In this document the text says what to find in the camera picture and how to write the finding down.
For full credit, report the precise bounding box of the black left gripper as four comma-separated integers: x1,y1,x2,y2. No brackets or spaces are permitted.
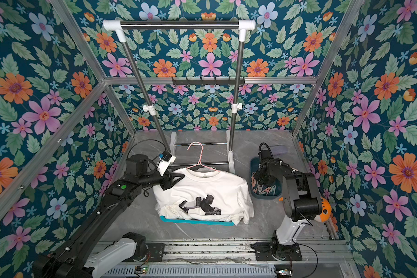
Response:
137,166,185,191

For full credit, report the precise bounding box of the pink wire hanger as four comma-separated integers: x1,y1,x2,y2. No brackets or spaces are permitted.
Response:
187,141,219,172

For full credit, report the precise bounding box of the white printed t-shirt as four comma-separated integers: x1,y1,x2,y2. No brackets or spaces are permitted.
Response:
153,168,254,225

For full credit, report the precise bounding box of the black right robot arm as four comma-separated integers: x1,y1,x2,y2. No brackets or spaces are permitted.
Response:
251,142,323,261

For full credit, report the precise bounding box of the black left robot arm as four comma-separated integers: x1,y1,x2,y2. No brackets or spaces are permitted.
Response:
33,151,184,278

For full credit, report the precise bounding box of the teal clothespin tray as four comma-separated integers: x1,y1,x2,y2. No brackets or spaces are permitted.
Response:
249,156,281,200

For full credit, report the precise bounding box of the teal laundry basket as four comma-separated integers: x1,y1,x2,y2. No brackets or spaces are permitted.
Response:
160,216,235,226

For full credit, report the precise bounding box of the orange plush toy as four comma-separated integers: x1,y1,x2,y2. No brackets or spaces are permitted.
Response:
314,197,332,222

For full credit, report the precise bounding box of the white steel clothes rack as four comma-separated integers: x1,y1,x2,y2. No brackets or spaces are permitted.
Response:
103,20,256,174

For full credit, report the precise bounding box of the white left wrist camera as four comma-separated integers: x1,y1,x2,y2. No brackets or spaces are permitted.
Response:
156,151,176,176

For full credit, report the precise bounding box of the black wall hook rail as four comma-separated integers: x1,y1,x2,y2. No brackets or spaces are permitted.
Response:
163,77,246,86

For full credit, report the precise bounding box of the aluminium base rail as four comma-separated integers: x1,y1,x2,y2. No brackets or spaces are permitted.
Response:
105,238,360,278

